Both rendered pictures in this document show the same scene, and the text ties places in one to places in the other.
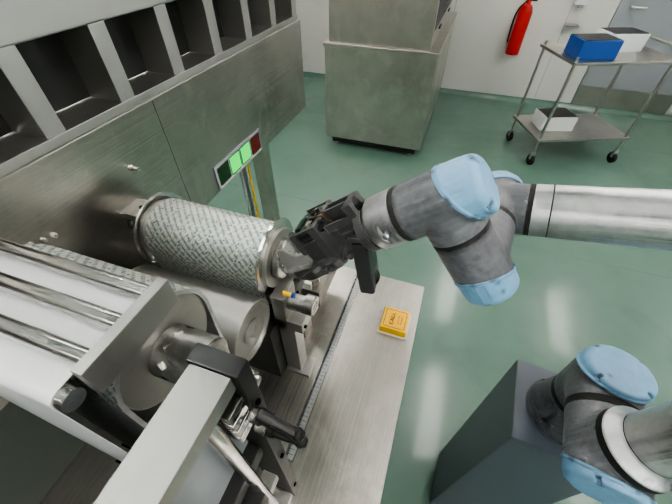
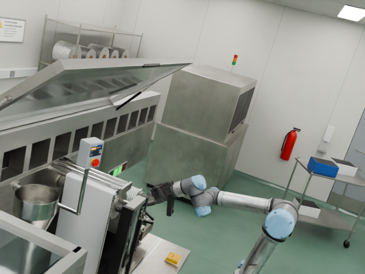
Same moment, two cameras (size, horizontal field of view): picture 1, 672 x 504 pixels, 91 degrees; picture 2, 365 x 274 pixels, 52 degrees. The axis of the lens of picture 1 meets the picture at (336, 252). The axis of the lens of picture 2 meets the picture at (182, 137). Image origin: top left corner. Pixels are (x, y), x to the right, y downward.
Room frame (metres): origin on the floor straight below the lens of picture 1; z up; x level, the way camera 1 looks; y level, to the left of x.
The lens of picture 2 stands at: (-1.36, 0.13, 2.18)
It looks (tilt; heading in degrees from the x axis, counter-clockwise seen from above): 16 degrees down; 355
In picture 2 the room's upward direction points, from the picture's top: 15 degrees clockwise
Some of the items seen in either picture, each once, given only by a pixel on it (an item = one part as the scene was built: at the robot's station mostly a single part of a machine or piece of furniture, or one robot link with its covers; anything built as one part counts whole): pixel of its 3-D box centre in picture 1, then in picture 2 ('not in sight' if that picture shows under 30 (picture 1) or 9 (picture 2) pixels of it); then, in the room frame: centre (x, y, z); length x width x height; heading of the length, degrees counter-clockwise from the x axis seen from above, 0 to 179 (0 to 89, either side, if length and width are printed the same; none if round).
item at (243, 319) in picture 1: (194, 311); not in sight; (0.36, 0.27, 1.17); 0.26 x 0.12 x 0.12; 71
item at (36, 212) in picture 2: not in sight; (36, 201); (-0.22, 0.45, 1.50); 0.14 x 0.14 x 0.06
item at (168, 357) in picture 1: (190, 356); (124, 206); (0.19, 0.17, 1.33); 0.06 x 0.06 x 0.06; 71
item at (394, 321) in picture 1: (394, 321); (173, 257); (0.50, -0.16, 0.91); 0.07 x 0.07 x 0.02; 71
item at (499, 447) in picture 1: (494, 461); not in sight; (0.27, -0.52, 0.45); 0.20 x 0.20 x 0.90; 66
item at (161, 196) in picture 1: (164, 227); not in sight; (0.51, 0.35, 1.25); 0.15 x 0.01 x 0.15; 161
